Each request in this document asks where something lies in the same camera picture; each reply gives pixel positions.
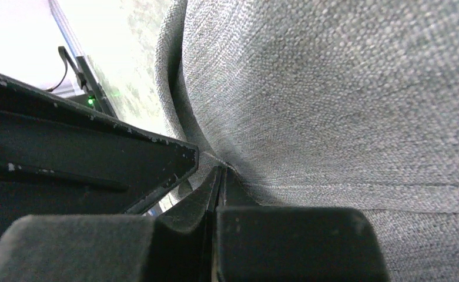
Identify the aluminium rail frame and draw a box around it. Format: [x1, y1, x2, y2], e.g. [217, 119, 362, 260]
[48, 1, 117, 118]

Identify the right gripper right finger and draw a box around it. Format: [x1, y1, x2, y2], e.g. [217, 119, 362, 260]
[214, 169, 389, 281]

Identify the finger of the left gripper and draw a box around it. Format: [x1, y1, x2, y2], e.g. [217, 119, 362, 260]
[0, 74, 199, 237]

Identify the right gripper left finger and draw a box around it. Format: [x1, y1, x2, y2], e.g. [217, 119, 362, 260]
[0, 167, 222, 281]

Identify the grey cloth napkin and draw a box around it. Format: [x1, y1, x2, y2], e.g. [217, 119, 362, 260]
[155, 1, 459, 281]

